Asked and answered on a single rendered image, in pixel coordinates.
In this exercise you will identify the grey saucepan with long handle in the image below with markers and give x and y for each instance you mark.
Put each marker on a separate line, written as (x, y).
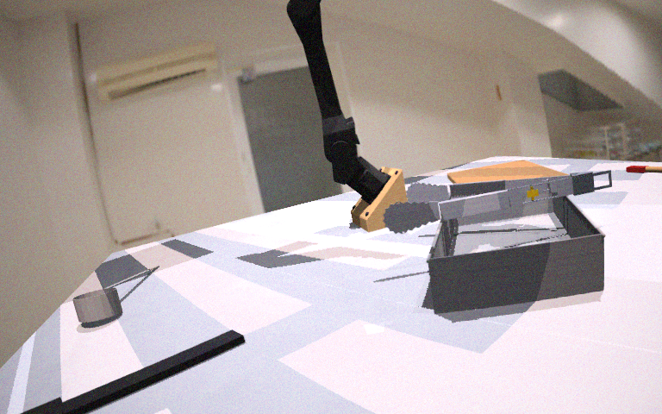
(100, 304)

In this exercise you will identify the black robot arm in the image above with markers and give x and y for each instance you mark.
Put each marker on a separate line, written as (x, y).
(339, 138)

